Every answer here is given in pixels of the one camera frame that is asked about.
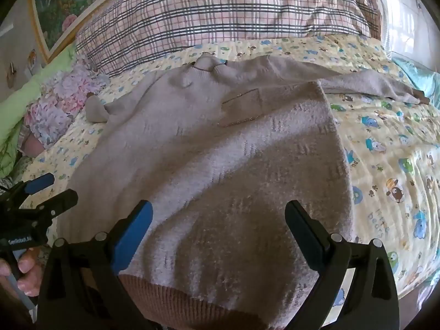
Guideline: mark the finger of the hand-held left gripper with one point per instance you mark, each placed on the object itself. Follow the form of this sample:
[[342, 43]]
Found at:
[[38, 182], [60, 201]]

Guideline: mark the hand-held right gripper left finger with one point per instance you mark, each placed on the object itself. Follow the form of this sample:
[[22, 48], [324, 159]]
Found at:
[[136, 237]]

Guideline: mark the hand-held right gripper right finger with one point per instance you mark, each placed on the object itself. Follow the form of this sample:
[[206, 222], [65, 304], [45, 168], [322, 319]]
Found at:
[[305, 235]]

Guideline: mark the beige knit sweater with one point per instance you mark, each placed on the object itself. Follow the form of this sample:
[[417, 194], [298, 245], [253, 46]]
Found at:
[[206, 144]]

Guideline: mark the person's left hand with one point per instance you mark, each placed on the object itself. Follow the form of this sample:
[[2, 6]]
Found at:
[[25, 266]]

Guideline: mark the light green blanket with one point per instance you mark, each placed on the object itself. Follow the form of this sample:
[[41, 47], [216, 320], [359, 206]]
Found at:
[[20, 96]]

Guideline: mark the pink floral fleece blanket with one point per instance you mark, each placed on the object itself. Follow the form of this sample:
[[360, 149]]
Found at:
[[65, 92]]

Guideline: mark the yellow animal print bed sheet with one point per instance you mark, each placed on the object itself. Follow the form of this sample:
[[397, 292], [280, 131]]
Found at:
[[395, 144]]

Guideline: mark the framed landscape picture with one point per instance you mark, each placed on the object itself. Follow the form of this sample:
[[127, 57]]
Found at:
[[68, 0]]

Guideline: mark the teal cloth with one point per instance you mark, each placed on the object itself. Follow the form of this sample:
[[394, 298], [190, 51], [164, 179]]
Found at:
[[426, 75]]

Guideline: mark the plaid pillow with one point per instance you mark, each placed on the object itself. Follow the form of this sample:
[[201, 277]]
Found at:
[[223, 10]]

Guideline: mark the wall hook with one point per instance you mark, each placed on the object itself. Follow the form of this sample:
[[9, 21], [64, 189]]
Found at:
[[12, 68]]

